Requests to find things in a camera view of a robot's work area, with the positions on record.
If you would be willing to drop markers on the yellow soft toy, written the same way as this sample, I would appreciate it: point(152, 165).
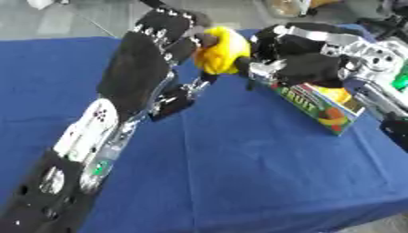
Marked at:
point(222, 51)

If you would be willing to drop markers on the printed cardboard box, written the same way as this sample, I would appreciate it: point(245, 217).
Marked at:
point(319, 106)

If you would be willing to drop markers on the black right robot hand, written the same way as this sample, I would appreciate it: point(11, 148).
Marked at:
point(303, 65)

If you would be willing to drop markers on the yellow toy fruit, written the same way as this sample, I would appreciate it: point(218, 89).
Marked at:
point(337, 94)

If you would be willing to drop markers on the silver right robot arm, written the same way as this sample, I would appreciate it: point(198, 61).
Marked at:
point(380, 79)

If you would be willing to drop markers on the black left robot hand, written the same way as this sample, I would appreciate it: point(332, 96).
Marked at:
point(139, 69)

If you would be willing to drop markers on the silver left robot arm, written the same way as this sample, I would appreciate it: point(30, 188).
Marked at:
point(66, 170)

